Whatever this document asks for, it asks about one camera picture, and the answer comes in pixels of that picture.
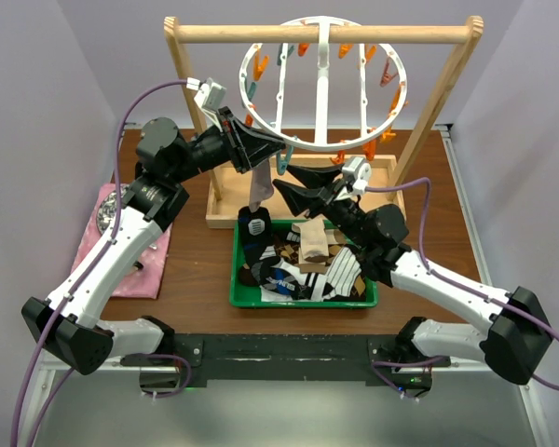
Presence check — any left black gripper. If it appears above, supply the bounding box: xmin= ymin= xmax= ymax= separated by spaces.
xmin=170 ymin=106 xmax=285 ymax=183

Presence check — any white round clip hanger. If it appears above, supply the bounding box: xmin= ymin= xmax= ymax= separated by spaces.
xmin=239 ymin=16 xmax=408 ymax=164

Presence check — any green plastic bin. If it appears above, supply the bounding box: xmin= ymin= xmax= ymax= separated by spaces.
xmin=229 ymin=223 xmax=379 ymax=309

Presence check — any black blue sports sock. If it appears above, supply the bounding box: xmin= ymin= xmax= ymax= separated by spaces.
xmin=238 ymin=206 xmax=306 ymax=300

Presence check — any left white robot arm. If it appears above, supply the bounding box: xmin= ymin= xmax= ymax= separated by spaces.
xmin=21 ymin=107 xmax=285 ymax=375

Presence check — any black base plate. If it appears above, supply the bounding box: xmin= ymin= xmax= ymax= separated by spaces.
xmin=119 ymin=332 xmax=452 ymax=390

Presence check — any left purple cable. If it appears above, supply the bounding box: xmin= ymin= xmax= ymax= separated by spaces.
xmin=9 ymin=79 xmax=197 ymax=447

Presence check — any grey sock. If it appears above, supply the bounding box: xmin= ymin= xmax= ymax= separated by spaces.
xmin=248 ymin=160 xmax=274 ymax=212

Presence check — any wooden hanger rack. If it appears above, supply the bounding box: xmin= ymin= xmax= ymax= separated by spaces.
xmin=164 ymin=16 xmax=484 ymax=221

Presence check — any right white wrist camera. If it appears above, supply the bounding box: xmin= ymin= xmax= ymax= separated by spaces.
xmin=341 ymin=156 xmax=372 ymax=196

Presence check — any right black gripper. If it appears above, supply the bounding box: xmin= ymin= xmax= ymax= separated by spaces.
xmin=272 ymin=163 xmax=372 ymax=250

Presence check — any white black striped sock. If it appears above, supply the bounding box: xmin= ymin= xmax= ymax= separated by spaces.
xmin=321 ymin=246 xmax=361 ymax=301

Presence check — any beige tan sock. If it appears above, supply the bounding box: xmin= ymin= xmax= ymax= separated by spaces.
xmin=292 ymin=218 xmax=347 ymax=274

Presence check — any blue patterned plate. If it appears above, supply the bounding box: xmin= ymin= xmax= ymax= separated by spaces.
xmin=95 ymin=183 xmax=117 ymax=235

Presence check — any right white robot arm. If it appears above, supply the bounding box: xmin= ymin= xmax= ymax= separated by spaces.
xmin=273 ymin=166 xmax=552 ymax=385

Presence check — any pink cloth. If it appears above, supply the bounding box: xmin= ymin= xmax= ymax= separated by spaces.
xmin=71 ymin=183 xmax=172 ymax=299

